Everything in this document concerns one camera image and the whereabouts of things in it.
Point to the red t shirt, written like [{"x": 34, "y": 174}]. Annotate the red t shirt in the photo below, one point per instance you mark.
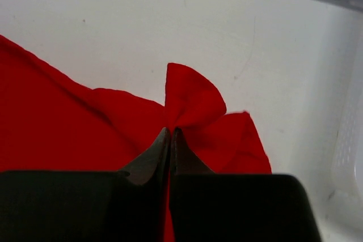
[{"x": 51, "y": 123}]

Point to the white plastic basket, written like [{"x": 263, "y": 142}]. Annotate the white plastic basket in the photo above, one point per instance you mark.
[{"x": 346, "y": 167}]

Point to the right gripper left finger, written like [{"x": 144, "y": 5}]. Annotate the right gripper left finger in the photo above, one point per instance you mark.
[{"x": 123, "y": 205}]

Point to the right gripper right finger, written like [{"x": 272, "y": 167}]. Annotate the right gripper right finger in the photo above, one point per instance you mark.
[{"x": 206, "y": 206}]

